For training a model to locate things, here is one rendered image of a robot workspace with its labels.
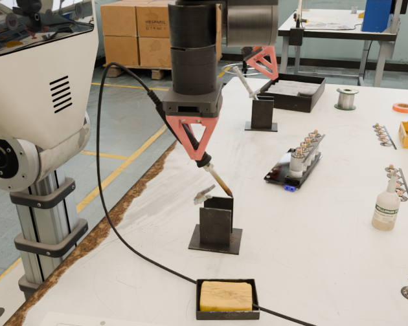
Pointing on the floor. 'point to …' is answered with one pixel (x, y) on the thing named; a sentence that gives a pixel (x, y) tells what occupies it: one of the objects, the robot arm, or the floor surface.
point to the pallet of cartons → (141, 36)
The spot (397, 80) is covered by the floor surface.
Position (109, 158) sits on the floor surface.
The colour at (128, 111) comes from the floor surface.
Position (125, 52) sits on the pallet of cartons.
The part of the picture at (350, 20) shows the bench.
